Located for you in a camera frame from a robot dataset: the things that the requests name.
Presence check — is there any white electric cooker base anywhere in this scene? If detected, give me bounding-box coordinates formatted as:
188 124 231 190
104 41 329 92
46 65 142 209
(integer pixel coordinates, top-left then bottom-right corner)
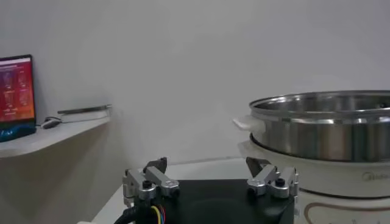
237 139 390 224

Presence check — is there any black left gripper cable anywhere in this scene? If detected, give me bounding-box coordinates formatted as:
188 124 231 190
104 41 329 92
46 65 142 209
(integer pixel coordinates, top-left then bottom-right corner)
114 205 167 224

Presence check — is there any white side desk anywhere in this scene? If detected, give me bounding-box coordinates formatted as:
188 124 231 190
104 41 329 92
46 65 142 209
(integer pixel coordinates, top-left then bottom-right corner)
0 115 112 159

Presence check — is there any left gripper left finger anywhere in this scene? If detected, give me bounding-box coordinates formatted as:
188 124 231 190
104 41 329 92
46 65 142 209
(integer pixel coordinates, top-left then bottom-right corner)
122 156 180 208

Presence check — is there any stainless steel steamer basket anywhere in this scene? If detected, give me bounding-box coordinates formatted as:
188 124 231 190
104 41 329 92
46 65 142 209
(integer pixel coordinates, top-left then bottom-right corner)
233 90 390 163

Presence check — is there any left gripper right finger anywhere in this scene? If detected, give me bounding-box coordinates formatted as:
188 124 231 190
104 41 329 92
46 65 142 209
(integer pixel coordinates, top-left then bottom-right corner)
246 156 299 199

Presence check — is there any flat white box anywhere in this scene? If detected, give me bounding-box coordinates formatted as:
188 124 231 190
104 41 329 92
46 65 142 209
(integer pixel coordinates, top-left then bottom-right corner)
60 110 112 124

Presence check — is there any laptop with red screen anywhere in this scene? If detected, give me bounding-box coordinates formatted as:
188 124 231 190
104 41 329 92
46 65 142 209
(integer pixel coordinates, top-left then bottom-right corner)
0 54 37 130

